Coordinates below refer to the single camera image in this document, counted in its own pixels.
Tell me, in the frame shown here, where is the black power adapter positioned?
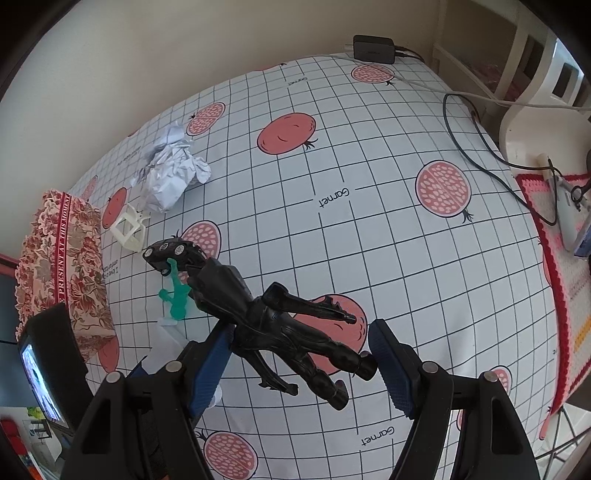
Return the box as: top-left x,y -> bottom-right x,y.
352,34 -> 398,64

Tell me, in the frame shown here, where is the black toy car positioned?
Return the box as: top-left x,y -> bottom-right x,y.
142,237 -> 207,275

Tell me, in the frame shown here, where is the white wooden chair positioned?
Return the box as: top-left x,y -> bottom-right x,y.
431,18 -> 591,178

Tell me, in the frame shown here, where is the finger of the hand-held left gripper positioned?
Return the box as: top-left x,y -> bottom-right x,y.
124,354 -> 158,384

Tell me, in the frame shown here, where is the white paper ball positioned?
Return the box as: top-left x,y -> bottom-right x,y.
130,121 -> 212,213

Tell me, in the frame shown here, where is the white cable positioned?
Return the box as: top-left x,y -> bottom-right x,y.
342,41 -> 591,112

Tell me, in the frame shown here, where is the black cable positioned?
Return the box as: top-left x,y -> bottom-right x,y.
442,91 -> 561,227

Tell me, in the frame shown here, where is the black action figure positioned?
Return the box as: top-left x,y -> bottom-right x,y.
185,257 -> 378,411

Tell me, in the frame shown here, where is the pink crochet mat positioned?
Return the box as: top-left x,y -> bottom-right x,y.
516,171 -> 591,428

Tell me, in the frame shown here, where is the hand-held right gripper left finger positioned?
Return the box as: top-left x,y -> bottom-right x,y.
67,325 -> 232,480

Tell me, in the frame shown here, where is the pomegranate print desktop cloth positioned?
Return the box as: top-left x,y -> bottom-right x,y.
65,53 -> 561,480

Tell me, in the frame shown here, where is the dark blue board red edge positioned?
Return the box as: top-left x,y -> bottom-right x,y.
0,251 -> 24,347

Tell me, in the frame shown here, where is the white power strip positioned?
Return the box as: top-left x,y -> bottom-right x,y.
536,154 -> 591,257

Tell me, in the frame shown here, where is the green plastic toy figure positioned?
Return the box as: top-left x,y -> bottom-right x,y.
158,258 -> 195,326

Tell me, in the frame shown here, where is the white plastic piece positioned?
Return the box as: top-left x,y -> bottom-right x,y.
143,316 -> 185,374

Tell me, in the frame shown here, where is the red floral gift box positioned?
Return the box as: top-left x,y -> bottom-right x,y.
14,189 -> 116,361

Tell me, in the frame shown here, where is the white plastic clip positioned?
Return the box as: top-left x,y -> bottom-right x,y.
110,206 -> 149,252

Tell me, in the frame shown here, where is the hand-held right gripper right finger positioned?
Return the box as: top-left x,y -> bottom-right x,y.
368,318 -> 541,480

